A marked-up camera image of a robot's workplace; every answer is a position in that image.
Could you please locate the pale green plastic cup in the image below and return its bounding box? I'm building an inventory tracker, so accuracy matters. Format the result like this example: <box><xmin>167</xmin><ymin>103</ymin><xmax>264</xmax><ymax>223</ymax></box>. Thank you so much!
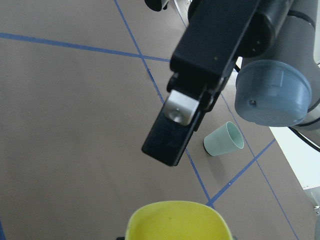
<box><xmin>203</xmin><ymin>121</ymin><xmax>245</xmax><ymax>157</ymax></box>

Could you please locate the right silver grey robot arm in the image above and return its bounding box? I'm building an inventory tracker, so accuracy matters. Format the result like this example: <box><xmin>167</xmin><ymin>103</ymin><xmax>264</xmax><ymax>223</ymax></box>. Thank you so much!
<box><xmin>142</xmin><ymin>0</ymin><xmax>320</xmax><ymax>166</ymax></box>

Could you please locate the yellow plastic cup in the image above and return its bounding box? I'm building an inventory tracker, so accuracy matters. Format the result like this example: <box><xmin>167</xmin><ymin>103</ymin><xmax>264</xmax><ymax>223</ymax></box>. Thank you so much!
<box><xmin>124</xmin><ymin>200</ymin><xmax>234</xmax><ymax>240</ymax></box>

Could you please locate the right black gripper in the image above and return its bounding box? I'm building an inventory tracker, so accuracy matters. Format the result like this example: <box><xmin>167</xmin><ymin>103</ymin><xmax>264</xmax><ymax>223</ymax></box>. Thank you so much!
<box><xmin>170</xmin><ymin>0</ymin><xmax>288</xmax><ymax>83</ymax></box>

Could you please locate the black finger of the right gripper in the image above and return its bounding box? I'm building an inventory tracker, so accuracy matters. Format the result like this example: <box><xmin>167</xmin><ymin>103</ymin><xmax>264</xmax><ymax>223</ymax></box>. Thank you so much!
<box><xmin>141</xmin><ymin>73</ymin><xmax>215</xmax><ymax>167</ymax></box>

